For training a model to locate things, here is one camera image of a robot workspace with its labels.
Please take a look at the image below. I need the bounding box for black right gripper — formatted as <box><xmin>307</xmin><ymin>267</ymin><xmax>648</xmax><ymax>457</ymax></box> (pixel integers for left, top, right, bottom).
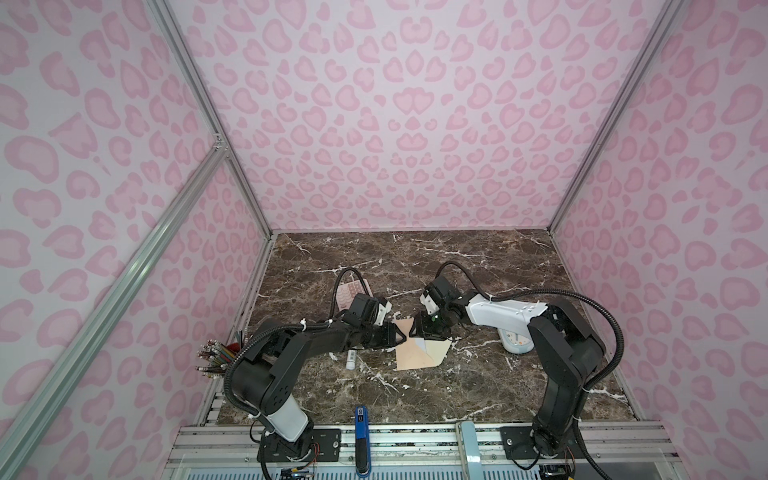
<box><xmin>404</xmin><ymin>305</ymin><xmax>453</xmax><ymax>342</ymax></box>

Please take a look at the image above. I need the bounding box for peach pink envelope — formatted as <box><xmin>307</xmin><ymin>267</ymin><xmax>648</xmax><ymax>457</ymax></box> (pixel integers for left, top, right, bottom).
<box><xmin>394</xmin><ymin>318</ymin><xmax>452</xmax><ymax>371</ymax></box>

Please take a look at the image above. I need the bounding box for white glue stick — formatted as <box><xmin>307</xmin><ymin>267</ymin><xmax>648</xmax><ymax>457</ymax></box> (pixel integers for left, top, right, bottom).
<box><xmin>346</xmin><ymin>350</ymin><xmax>357</xmax><ymax>371</ymax></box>

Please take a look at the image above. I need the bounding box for white letter paper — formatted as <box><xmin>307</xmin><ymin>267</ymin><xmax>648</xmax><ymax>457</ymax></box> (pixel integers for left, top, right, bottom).
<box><xmin>414</xmin><ymin>338</ymin><xmax>428</xmax><ymax>354</ymax></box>

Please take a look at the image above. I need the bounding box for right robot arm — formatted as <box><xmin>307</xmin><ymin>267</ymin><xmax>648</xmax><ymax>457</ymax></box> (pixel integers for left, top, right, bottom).
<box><xmin>410</xmin><ymin>272</ymin><xmax>624</xmax><ymax>470</ymax></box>

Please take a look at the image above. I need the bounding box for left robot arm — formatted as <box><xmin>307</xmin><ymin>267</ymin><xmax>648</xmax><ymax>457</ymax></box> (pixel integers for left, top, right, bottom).
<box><xmin>223</xmin><ymin>287</ymin><xmax>407</xmax><ymax>458</ymax></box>

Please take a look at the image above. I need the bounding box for pink desk calculator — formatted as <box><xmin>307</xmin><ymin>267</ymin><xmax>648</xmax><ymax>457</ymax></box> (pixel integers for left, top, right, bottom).
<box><xmin>335</xmin><ymin>280</ymin><xmax>369</xmax><ymax>310</ymax></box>

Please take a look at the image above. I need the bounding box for white round clock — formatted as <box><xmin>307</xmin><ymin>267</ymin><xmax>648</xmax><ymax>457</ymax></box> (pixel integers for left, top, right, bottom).
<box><xmin>498</xmin><ymin>328</ymin><xmax>534</xmax><ymax>355</ymax></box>

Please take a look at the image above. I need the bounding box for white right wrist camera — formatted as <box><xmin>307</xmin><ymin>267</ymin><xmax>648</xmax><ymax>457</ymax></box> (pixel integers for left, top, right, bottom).
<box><xmin>419</xmin><ymin>292</ymin><xmax>440</xmax><ymax>316</ymax></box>

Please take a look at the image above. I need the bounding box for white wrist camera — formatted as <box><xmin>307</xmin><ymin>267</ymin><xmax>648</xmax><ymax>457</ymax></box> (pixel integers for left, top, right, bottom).
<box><xmin>419</xmin><ymin>292</ymin><xmax>440</xmax><ymax>316</ymax></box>
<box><xmin>374</xmin><ymin>297</ymin><xmax>392</xmax><ymax>326</ymax></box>

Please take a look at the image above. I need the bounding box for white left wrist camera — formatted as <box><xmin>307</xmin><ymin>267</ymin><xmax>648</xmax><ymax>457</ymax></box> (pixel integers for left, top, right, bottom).
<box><xmin>374</xmin><ymin>297</ymin><xmax>392</xmax><ymax>326</ymax></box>

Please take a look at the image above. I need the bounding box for blue black tool on rail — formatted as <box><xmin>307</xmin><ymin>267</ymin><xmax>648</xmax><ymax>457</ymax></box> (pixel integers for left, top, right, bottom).
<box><xmin>354</xmin><ymin>405</ymin><xmax>372</xmax><ymax>479</ymax></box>

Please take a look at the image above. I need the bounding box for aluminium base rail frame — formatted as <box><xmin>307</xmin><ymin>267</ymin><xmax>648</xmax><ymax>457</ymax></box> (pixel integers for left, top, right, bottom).
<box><xmin>162</xmin><ymin>421</ymin><xmax>688</xmax><ymax>479</ymax></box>

